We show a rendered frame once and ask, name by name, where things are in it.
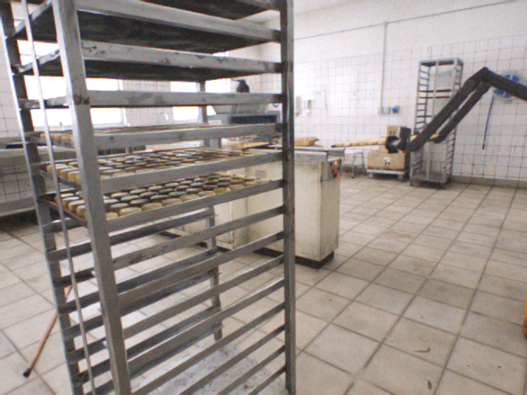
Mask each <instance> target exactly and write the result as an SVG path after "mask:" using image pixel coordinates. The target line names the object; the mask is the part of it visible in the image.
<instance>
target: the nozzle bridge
mask: <svg viewBox="0 0 527 395"><path fill-rule="evenodd" d="M258 115H259V116H258ZM263 115H264V116H265V117H266V124H265V117H264V116H263ZM239 116H241V117H242V118H243V122H245V125H248V119H249V124H250V125H252V124H253V120H254V125H256V121H257V120H258V123H259V125H260V123H261V118H262V120H263V125H264V124H265V125H268V124H281V112H267V113H246V114H208V123H209V125H237V124H238V122H239V125H242V118H240V117H239ZM245 116H246V117H245ZM250 116H251V117H253V118H251V117H250ZM255 116H256V117H255ZM256 118H257V119H256ZM260 142H263V143H271V134H264V135H263V136H261V135H259V143H260ZM209 144H210V148H220V149H222V139H213V140H209Z"/></svg>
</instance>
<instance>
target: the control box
mask: <svg viewBox="0 0 527 395"><path fill-rule="evenodd" d="M340 160H341V161H343V158H334V159H330V160H327V162H324V181H329V179H333V178H335V177H337V176H341V175H342V162H341V164H340ZM336 161H337V165H336ZM330 162H332V166H331V167H330V165H329V164H330ZM339 167H340V171H338V168H339ZM332 169H335V172H334V173H333V172H332ZM335 173H336V176H335ZM334 176H335V177H334Z"/></svg>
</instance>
